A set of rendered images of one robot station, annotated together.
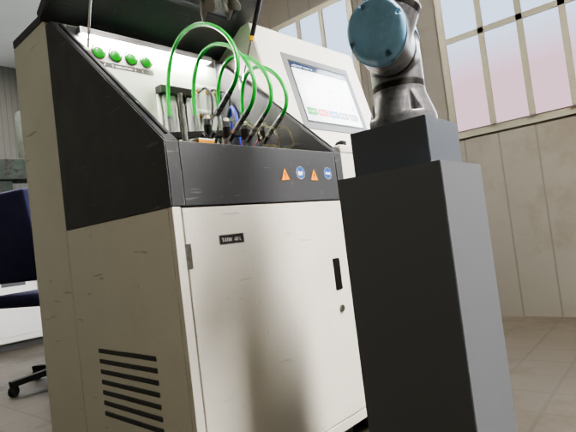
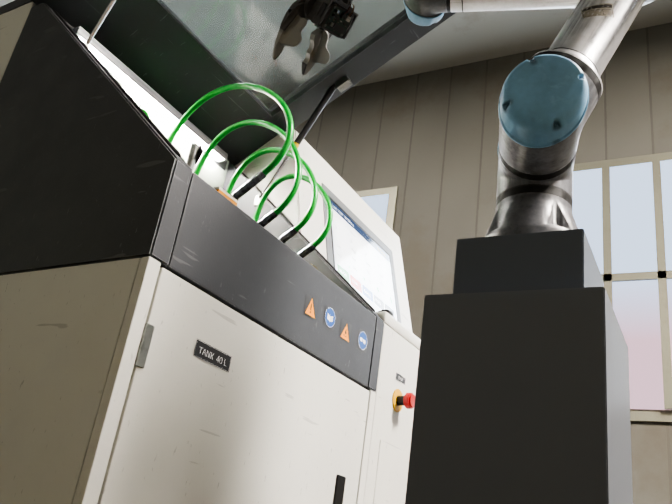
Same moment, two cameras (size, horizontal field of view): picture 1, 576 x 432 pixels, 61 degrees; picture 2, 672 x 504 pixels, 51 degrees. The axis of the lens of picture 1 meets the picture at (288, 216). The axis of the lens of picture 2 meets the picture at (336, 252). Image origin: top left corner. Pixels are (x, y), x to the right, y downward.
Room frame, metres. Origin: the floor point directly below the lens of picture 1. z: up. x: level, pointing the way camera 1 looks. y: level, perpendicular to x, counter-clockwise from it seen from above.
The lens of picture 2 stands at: (0.18, 0.15, 0.43)
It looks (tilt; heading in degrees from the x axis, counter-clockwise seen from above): 24 degrees up; 351
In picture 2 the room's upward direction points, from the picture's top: 9 degrees clockwise
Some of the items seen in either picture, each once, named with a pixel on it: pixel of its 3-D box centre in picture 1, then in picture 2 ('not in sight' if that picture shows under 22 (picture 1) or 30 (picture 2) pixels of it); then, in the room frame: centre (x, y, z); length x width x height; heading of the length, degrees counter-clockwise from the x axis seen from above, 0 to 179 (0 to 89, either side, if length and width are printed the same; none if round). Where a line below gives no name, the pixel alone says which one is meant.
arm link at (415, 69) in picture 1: (393, 56); (535, 164); (1.09, -0.28, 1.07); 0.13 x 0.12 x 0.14; 157
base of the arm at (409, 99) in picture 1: (400, 106); (532, 230); (1.10, -0.29, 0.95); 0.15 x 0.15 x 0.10
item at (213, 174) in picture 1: (267, 176); (284, 297); (1.40, 0.05, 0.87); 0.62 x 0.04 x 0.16; 138
